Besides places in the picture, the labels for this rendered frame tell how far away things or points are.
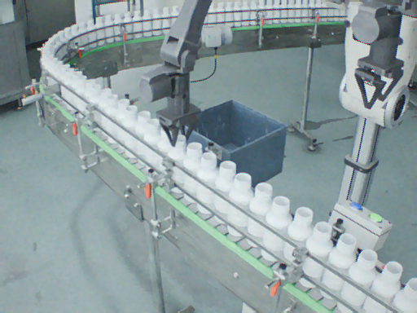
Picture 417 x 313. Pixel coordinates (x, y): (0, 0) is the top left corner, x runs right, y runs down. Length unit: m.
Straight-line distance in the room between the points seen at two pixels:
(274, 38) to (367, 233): 2.13
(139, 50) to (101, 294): 1.40
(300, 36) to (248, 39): 0.42
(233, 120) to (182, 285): 0.91
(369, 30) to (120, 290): 1.88
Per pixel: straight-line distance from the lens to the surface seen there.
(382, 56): 0.85
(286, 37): 3.02
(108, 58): 2.55
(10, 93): 4.23
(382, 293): 0.87
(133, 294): 2.27
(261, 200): 0.98
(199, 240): 1.19
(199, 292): 2.26
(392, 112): 1.40
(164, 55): 1.05
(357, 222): 1.02
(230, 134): 1.96
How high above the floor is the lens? 1.75
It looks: 33 degrees down
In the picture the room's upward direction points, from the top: 1 degrees clockwise
